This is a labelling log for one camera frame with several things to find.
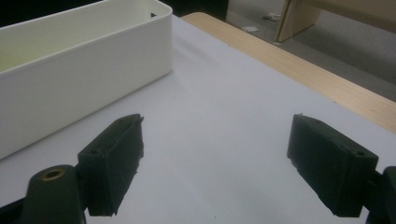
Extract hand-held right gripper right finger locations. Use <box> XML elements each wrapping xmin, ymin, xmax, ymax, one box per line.
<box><xmin>286</xmin><ymin>113</ymin><xmax>380</xmax><ymax>218</ymax></box>

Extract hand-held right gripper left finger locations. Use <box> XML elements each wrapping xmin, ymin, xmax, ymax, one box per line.
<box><xmin>77</xmin><ymin>113</ymin><xmax>145</xmax><ymax>217</ymax></box>

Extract white plastic bin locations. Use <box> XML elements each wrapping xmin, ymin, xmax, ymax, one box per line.
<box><xmin>0</xmin><ymin>0</ymin><xmax>174</xmax><ymax>161</ymax></box>

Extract white table sheet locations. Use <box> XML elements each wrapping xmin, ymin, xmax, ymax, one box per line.
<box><xmin>0</xmin><ymin>13</ymin><xmax>396</xmax><ymax>224</ymax></box>

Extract light wooden furniture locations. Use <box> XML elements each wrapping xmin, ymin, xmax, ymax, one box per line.
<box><xmin>275</xmin><ymin>0</ymin><xmax>396</xmax><ymax>44</ymax></box>

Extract white paper scrap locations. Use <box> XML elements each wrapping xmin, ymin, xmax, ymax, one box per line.
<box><xmin>241</xmin><ymin>25</ymin><xmax>261</xmax><ymax>34</ymax></box>

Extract small crumpled paper item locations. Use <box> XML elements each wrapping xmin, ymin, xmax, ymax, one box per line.
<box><xmin>262</xmin><ymin>11</ymin><xmax>283</xmax><ymax>22</ymax></box>

